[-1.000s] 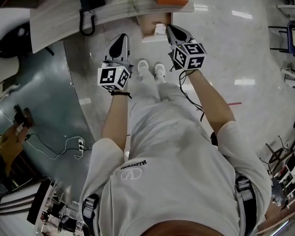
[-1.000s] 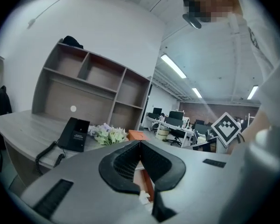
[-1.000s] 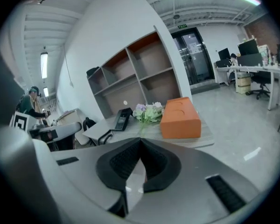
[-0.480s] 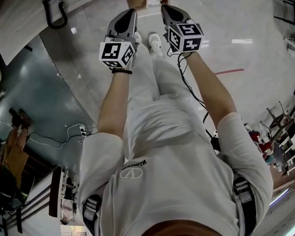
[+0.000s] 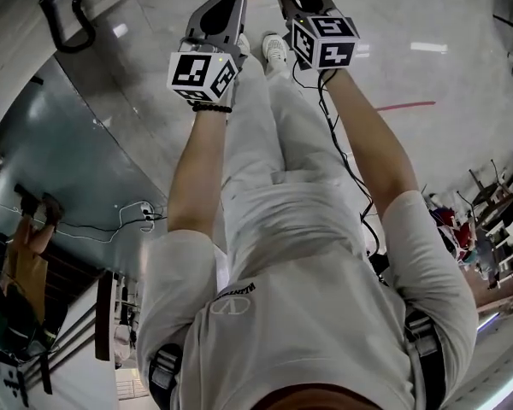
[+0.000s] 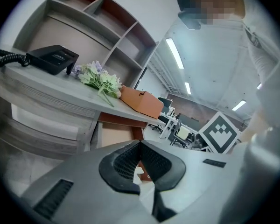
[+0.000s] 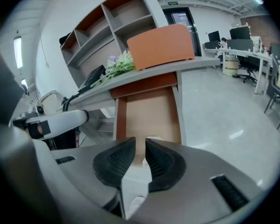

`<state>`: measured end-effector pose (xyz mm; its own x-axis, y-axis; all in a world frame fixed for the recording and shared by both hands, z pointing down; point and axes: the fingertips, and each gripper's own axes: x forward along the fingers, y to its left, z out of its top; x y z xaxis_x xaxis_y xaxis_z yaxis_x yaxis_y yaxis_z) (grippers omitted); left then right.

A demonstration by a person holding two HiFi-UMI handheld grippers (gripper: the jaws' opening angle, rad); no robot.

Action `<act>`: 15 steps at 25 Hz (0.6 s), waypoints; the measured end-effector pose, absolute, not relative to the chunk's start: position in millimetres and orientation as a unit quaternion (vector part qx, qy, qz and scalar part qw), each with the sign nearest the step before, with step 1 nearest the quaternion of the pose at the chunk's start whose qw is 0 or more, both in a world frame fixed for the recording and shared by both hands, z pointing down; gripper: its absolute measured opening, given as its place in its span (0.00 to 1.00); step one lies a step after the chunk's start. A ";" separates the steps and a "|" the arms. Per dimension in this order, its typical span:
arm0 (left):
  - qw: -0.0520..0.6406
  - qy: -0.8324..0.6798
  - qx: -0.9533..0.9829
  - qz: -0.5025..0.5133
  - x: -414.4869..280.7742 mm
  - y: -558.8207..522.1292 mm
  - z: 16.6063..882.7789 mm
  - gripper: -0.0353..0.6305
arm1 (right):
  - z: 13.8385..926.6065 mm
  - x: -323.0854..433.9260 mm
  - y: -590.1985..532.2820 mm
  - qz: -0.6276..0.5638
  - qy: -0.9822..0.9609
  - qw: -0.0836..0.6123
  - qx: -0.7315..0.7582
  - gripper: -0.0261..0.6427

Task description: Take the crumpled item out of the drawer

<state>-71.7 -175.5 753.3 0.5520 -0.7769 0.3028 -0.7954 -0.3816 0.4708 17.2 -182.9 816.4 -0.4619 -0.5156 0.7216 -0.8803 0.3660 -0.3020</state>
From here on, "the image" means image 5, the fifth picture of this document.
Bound black bead bracelet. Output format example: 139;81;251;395
191;102;233;115

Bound person's white shirt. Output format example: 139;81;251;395
136;177;480;410

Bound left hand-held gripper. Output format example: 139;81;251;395
166;0;250;105

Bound person's white trousers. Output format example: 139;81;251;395
220;51;369;215

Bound black corded telephone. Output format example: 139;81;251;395
38;0;97;55

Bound right black harness strap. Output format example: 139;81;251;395
404;307;448;410

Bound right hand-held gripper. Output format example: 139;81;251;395
275;0;361;73

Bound person's left forearm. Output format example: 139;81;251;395
166;100;236;247

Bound left black harness strap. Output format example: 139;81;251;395
147;343;184;410

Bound white power cord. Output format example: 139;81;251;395
0;198;155;244

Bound person's right white shoe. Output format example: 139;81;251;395
261;32;290;71

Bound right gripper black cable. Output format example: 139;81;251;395
291;56;390;272

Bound black harness strap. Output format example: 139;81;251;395
404;307;448;410
147;343;184;410

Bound person's right forearm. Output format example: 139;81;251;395
322;68;420;226

